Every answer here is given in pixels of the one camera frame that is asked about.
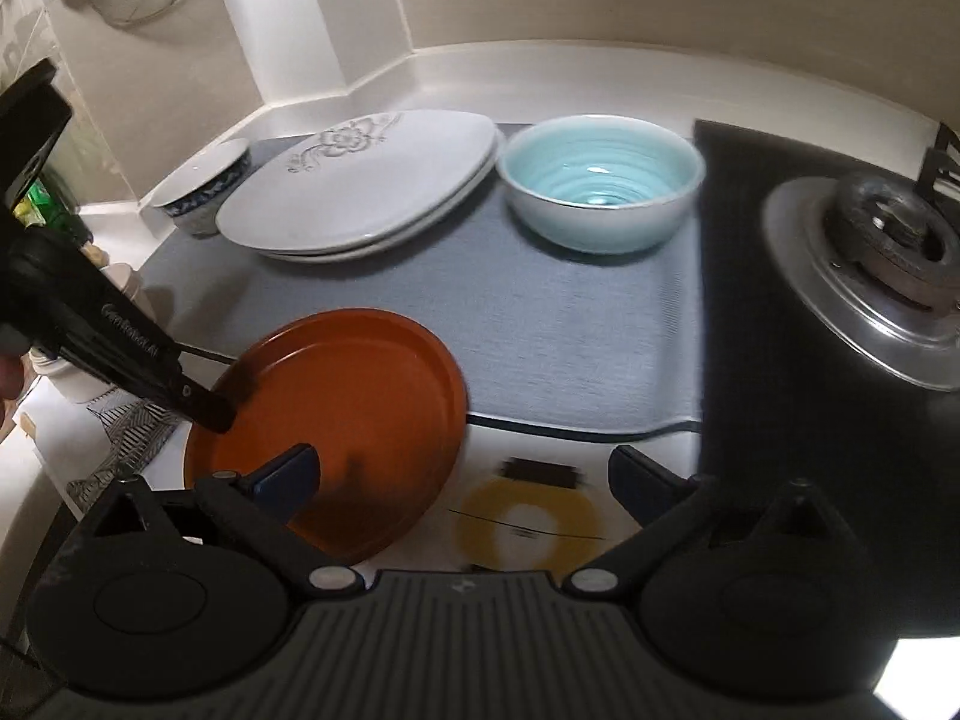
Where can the gas stove burner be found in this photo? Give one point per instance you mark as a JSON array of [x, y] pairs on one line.
[[862, 270]]

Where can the light blue ceramic bowl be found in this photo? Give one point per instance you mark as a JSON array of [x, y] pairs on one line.
[[600, 180]]

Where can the white jar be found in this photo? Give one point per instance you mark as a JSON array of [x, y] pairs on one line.
[[124, 281]]

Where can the black striped white paper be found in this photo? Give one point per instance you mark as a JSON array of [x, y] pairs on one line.
[[112, 439]]

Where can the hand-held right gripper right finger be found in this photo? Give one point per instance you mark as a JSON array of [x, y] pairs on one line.
[[636, 481]]

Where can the black stove grate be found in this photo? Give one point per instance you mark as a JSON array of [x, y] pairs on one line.
[[941, 161]]

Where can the white floral print plate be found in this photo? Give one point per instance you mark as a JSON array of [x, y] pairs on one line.
[[360, 180]]

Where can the orange round plate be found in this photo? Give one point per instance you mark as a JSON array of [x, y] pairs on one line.
[[352, 420]]

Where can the black glass stove top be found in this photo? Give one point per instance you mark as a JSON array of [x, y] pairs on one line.
[[750, 405]]

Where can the small blue patterned bowl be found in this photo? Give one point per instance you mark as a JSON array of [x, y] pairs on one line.
[[202, 191]]

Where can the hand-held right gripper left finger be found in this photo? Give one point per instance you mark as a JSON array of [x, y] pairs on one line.
[[289, 471]]

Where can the green packet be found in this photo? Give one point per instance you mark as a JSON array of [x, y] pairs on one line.
[[41, 202]]

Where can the grey drying mat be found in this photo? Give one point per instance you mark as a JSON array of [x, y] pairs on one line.
[[540, 330]]

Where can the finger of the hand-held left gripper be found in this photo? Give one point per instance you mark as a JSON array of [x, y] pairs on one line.
[[201, 403], [201, 352]]

